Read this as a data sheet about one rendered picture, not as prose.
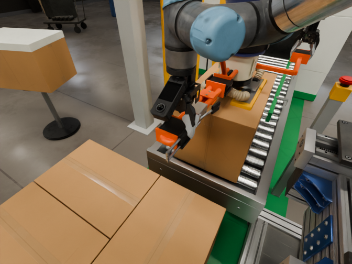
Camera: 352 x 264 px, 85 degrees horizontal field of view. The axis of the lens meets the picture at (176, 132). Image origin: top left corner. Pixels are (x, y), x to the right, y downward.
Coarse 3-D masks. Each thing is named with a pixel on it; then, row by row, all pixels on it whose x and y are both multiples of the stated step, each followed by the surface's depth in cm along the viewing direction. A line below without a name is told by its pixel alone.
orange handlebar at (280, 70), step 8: (264, 64) 94; (296, 64) 94; (232, 72) 88; (280, 72) 91; (288, 72) 90; (296, 72) 89; (208, 88) 77; (200, 96) 72; (208, 96) 71; (216, 96) 73; (208, 104) 69; (184, 112) 64; (160, 136) 56; (168, 144) 54
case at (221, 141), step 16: (272, 80) 112; (224, 96) 98; (176, 112) 97; (224, 112) 88; (240, 112) 88; (256, 112) 88; (208, 128) 92; (224, 128) 87; (240, 128) 83; (256, 128) 84; (192, 144) 105; (208, 144) 98; (224, 144) 93; (240, 144) 88; (192, 160) 113; (208, 160) 106; (224, 160) 100; (240, 160) 94; (224, 176) 107
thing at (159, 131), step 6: (174, 120) 58; (180, 120) 58; (162, 126) 56; (168, 126) 56; (174, 126) 56; (180, 126) 56; (156, 132) 56; (162, 132) 55; (168, 132) 55; (174, 132) 55; (180, 132) 55; (156, 138) 58; (174, 138) 54
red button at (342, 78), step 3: (339, 78) 96; (342, 78) 94; (345, 78) 94; (348, 78) 94; (351, 78) 94; (339, 81) 96; (342, 81) 94; (345, 81) 93; (348, 81) 92; (351, 81) 92; (342, 84) 96; (345, 84) 94; (348, 84) 93; (351, 84) 92
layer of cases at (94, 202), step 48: (96, 144) 130; (48, 192) 104; (96, 192) 102; (144, 192) 102; (192, 192) 102; (0, 240) 84; (48, 240) 84; (96, 240) 84; (144, 240) 84; (192, 240) 84
